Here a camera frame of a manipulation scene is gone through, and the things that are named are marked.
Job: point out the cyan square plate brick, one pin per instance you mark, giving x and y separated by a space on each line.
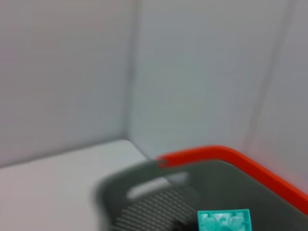
223 220

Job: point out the grey-green perforated storage bin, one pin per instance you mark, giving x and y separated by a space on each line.
228 187

